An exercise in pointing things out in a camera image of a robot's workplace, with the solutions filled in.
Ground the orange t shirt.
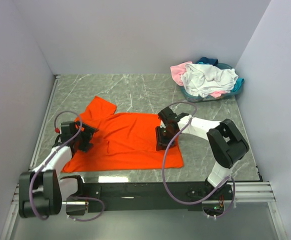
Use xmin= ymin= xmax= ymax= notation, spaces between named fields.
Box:
xmin=61 ymin=95 xmax=185 ymax=173

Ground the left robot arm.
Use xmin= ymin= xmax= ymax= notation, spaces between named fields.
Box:
xmin=18 ymin=121 xmax=98 ymax=220

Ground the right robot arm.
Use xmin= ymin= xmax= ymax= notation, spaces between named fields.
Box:
xmin=155 ymin=107 xmax=250 ymax=200

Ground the dark blue t shirt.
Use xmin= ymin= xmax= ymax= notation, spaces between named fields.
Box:
xmin=196 ymin=57 xmax=219 ymax=66

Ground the teal t shirt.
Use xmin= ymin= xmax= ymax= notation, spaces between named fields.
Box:
xmin=231 ymin=78 xmax=245 ymax=95

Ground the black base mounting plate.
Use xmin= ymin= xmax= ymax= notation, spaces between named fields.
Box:
xmin=55 ymin=181 xmax=236 ymax=216

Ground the pink t shirt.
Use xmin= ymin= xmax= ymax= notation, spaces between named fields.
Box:
xmin=170 ymin=62 xmax=229 ymax=99

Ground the teal plastic basket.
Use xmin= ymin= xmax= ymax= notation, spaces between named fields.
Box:
xmin=180 ymin=62 xmax=239 ymax=103

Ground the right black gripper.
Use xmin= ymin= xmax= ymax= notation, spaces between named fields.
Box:
xmin=155 ymin=126 xmax=177 ymax=152

